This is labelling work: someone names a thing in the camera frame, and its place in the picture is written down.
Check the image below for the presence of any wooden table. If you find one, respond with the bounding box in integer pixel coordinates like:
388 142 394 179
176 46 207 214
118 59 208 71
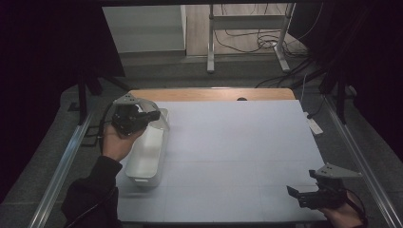
129 87 297 103

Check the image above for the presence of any person's right hand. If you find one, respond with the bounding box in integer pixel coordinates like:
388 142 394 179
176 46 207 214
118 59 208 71
317 192 366 228

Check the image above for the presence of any white power strip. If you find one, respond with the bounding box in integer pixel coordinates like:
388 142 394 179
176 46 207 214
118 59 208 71
303 111 324 136

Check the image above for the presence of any tangle of black cables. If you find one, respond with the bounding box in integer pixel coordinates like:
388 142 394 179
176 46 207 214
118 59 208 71
213 3 317 89

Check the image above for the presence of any black stand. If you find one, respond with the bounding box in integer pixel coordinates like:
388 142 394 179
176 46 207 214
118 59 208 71
317 71 356 125
67 71 131 126

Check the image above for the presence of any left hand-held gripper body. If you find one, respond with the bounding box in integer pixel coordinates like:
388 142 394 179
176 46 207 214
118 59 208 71
111 92 171 137

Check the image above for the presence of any white metal desk frame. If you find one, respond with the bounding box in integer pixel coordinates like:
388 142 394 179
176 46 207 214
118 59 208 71
206 3 297 74

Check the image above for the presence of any white plastic storage box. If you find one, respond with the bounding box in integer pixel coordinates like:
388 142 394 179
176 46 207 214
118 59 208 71
124 107 171 188

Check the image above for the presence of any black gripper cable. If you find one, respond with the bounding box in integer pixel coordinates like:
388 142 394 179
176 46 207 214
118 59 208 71
97 101 117 154
344 188 369 226

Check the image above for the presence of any person's left hand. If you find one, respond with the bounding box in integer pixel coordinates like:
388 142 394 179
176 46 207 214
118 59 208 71
101 122 147 162

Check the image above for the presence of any dark curtain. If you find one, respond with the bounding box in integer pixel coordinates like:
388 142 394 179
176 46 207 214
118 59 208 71
0 0 125 203
288 0 403 163

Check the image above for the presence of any white table mat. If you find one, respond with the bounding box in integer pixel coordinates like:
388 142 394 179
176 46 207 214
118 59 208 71
115 100 327 222

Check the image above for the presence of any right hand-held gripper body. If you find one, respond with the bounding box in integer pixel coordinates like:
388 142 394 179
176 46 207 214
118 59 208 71
297 162 363 211

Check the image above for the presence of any aluminium rail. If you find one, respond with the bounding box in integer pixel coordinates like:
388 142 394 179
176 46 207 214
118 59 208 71
324 94 403 228
28 110 96 228

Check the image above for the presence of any white cabinet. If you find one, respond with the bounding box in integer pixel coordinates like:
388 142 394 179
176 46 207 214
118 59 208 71
102 4 188 54

